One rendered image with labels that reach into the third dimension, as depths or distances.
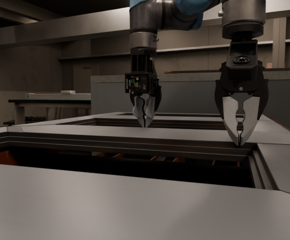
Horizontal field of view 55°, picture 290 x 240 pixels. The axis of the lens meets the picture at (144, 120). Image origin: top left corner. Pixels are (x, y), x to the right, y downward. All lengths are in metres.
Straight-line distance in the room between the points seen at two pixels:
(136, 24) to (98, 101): 0.92
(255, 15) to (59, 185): 0.41
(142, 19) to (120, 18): 5.58
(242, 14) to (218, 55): 8.29
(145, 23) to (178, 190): 0.56
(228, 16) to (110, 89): 1.13
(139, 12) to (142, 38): 0.07
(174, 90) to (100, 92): 0.43
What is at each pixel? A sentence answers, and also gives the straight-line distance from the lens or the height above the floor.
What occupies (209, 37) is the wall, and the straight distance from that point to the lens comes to 8.96.
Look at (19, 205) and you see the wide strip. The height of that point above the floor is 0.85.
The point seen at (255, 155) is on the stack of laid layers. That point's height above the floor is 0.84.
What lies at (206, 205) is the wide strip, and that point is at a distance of 0.23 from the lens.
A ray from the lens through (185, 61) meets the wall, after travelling 9.05.
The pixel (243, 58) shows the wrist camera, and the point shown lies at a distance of 0.45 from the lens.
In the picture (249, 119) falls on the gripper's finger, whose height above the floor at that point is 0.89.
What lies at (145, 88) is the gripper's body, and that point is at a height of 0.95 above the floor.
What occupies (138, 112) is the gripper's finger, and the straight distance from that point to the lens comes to 0.78.
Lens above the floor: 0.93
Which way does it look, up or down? 5 degrees down
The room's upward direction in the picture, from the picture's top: straight up
